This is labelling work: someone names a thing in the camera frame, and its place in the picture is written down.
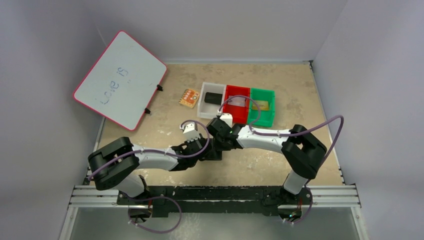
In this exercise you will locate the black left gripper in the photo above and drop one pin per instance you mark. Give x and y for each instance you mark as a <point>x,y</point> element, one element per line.
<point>188,144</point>

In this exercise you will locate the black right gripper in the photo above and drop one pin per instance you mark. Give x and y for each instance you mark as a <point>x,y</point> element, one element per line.
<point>214,127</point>

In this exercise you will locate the black leather card holder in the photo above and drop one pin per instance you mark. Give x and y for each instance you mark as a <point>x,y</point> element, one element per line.
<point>211,154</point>

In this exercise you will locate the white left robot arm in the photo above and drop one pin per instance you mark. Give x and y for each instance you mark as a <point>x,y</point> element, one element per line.
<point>112,166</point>

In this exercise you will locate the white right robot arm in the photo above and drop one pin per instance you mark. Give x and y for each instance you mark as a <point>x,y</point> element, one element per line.
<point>302,150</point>

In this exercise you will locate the clear card in red bin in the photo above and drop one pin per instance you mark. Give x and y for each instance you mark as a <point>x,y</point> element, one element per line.
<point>237,101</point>

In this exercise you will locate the orange card pack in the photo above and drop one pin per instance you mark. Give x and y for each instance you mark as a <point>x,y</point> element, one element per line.
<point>189,98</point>

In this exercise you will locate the gold card in green bin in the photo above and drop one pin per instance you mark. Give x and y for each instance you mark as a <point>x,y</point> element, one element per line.
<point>261,105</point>

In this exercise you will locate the red plastic bin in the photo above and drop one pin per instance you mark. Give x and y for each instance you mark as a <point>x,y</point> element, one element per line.
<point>238,107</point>

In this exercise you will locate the black object in white bin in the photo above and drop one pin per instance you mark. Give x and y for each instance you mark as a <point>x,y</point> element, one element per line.
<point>213,98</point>

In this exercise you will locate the white plastic bin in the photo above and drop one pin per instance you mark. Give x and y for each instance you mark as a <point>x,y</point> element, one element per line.
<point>205,110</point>

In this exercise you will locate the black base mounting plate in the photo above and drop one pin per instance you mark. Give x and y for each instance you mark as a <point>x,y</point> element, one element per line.
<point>268,200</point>

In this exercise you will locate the green plastic bin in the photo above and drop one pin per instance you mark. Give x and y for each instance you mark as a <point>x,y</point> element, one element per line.
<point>266,118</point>

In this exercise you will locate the pink framed whiteboard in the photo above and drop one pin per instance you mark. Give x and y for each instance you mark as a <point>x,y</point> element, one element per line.
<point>122,82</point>

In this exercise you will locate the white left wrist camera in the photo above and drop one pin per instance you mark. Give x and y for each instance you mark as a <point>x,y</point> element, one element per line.
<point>190,131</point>

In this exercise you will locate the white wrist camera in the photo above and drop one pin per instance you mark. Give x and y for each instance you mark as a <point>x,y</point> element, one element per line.
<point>190,131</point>
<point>227,118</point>

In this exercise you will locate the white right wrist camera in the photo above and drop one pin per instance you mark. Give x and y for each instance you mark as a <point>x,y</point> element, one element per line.
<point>227,118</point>

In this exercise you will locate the aluminium rail frame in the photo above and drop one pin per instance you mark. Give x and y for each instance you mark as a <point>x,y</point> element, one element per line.
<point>335,214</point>

